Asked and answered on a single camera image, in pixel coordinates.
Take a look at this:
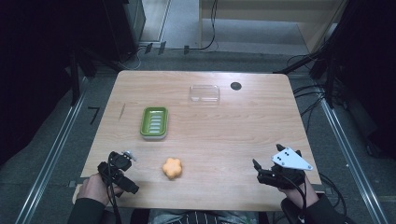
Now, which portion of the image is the bundle of black floor cables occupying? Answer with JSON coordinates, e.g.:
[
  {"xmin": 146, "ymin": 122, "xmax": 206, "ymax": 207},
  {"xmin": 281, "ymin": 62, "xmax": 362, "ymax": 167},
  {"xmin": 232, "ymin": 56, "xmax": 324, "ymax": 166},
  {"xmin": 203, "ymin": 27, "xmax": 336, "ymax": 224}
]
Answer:
[{"xmin": 286, "ymin": 53, "xmax": 335, "ymax": 133}]

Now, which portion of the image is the black floor cable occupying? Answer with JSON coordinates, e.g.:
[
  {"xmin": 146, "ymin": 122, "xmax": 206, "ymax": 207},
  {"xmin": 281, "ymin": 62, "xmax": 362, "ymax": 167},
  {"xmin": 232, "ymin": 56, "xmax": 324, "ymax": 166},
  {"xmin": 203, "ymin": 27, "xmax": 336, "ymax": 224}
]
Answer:
[{"xmin": 318, "ymin": 172, "xmax": 347, "ymax": 217}]

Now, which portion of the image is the black metal stand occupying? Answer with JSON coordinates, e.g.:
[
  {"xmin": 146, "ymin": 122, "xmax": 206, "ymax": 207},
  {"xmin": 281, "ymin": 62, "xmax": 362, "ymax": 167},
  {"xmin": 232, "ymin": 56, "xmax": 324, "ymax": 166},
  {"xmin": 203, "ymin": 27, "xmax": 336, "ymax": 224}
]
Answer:
[
  {"xmin": 68, "ymin": 46, "xmax": 98, "ymax": 107},
  {"xmin": 273, "ymin": 40, "xmax": 344, "ymax": 110}
]

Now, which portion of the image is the right hand-held gripper cable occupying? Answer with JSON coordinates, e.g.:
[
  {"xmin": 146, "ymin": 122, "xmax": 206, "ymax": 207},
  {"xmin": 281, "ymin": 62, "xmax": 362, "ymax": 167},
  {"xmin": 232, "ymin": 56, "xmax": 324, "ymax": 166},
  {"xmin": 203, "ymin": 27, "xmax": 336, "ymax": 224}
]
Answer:
[{"xmin": 277, "ymin": 170, "xmax": 308, "ymax": 218}]

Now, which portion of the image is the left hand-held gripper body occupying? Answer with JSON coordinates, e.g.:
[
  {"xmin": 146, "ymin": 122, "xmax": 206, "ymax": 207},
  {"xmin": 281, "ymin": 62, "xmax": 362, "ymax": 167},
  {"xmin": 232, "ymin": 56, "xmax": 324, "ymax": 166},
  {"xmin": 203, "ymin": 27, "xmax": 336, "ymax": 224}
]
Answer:
[{"xmin": 97, "ymin": 150, "xmax": 140, "ymax": 195}]

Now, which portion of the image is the dark cabinet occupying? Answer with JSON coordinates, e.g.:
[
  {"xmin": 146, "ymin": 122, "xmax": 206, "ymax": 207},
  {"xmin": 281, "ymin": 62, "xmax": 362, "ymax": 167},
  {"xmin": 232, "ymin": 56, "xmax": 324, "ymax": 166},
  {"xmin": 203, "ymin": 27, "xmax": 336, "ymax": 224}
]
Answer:
[{"xmin": 102, "ymin": 0, "xmax": 148, "ymax": 63}]

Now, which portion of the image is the person's left hand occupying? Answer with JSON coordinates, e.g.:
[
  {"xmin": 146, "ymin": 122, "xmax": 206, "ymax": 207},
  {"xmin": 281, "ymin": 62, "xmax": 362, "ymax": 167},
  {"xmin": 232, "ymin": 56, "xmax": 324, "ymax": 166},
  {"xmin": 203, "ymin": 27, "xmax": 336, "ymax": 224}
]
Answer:
[{"xmin": 76, "ymin": 173, "xmax": 125, "ymax": 206}]

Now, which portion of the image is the metal floor rail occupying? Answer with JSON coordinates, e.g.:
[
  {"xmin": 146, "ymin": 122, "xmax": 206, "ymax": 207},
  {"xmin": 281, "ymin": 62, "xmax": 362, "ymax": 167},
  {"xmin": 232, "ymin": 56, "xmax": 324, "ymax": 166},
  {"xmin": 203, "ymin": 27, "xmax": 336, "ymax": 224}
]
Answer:
[
  {"xmin": 14, "ymin": 77, "xmax": 90, "ymax": 224},
  {"xmin": 318, "ymin": 98, "xmax": 390, "ymax": 224}
]

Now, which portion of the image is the person's patterned clothing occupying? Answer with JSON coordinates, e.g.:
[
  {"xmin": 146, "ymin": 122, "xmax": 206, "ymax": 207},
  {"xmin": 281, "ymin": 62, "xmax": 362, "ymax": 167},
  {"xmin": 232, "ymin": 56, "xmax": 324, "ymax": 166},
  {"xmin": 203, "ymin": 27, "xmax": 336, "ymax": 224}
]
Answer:
[{"xmin": 148, "ymin": 208, "xmax": 260, "ymax": 224}]

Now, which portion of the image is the black hanging cable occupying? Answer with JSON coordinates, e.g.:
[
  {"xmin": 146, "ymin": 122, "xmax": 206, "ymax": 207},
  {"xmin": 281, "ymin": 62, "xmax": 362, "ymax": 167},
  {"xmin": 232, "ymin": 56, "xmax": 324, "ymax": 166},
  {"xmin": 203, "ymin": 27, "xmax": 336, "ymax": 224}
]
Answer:
[{"xmin": 188, "ymin": 0, "xmax": 219, "ymax": 52}]

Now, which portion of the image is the orange flower-shaped soap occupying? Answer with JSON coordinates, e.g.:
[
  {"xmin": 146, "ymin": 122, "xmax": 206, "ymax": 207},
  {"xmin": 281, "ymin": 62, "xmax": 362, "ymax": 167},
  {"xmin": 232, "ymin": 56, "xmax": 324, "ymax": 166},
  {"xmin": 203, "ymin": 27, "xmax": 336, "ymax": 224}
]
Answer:
[{"xmin": 162, "ymin": 157, "xmax": 183, "ymax": 180}]

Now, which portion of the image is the clear plastic lid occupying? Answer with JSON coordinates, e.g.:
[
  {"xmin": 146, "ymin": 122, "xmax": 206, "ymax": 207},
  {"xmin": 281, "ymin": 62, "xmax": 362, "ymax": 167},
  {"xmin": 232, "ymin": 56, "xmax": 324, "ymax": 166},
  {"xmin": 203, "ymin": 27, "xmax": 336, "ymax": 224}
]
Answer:
[{"xmin": 189, "ymin": 84, "xmax": 221, "ymax": 105}]

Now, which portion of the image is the light wooden shelf unit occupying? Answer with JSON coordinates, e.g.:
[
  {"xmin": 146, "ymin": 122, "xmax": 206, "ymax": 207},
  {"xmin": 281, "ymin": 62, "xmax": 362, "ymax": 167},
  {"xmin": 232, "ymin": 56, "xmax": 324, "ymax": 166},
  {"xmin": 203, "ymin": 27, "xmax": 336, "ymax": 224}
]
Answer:
[{"xmin": 198, "ymin": 0, "xmax": 350, "ymax": 54}]

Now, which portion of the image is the left hand-held gripper cable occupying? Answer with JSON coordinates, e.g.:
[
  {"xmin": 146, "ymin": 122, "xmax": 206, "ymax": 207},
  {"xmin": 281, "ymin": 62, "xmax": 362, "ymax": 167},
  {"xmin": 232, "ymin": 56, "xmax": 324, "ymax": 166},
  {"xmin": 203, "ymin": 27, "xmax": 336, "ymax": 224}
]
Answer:
[{"xmin": 106, "ymin": 152, "xmax": 123, "ymax": 224}]

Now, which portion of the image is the green soap dish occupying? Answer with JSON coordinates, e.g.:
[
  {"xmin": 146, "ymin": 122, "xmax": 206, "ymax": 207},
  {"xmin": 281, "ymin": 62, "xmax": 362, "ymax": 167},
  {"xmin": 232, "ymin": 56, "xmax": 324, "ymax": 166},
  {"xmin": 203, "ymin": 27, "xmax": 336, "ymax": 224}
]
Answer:
[{"xmin": 139, "ymin": 106, "xmax": 169, "ymax": 141}]

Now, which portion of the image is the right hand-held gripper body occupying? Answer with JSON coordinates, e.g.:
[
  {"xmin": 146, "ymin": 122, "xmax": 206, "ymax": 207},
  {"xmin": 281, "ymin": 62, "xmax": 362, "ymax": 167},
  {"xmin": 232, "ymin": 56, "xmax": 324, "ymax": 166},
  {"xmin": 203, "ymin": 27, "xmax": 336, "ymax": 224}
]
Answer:
[{"xmin": 256, "ymin": 147, "xmax": 314, "ymax": 190}]

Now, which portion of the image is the white floor cable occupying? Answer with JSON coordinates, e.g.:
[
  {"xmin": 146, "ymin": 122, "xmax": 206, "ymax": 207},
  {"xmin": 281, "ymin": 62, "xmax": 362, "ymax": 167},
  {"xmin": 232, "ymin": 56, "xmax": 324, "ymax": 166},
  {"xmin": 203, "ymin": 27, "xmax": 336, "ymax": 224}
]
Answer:
[{"xmin": 120, "ymin": 46, "xmax": 148, "ymax": 72}]

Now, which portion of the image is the hand-held gripper cable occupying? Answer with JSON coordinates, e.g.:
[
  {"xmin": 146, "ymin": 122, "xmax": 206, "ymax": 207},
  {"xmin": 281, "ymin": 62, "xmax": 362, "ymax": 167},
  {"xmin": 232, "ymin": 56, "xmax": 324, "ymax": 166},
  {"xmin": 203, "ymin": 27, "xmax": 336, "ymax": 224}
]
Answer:
[
  {"xmin": 277, "ymin": 170, "xmax": 308, "ymax": 218},
  {"xmin": 106, "ymin": 152, "xmax": 123, "ymax": 224}
]

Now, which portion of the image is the person's right hand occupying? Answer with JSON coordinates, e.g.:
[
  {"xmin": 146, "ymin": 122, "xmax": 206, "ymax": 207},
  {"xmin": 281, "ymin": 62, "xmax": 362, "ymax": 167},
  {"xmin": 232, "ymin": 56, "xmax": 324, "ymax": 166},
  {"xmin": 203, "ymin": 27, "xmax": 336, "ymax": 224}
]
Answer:
[{"xmin": 278, "ymin": 175, "xmax": 312, "ymax": 209}]

